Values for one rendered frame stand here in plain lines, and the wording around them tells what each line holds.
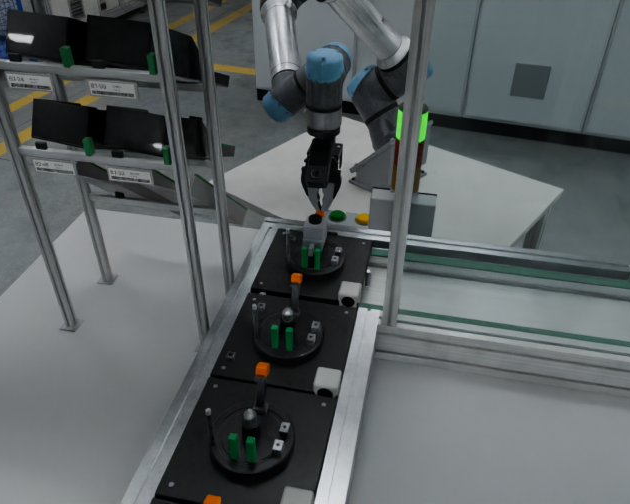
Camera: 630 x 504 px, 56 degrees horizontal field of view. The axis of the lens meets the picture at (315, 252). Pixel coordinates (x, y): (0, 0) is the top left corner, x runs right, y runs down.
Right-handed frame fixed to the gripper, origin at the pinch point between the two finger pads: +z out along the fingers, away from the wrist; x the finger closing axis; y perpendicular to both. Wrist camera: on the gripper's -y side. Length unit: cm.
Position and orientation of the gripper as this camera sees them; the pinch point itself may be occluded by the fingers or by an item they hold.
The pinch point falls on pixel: (320, 210)
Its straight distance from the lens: 135.6
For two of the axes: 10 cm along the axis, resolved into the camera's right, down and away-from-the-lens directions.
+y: 2.1, -5.8, 7.9
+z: -0.1, 8.1, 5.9
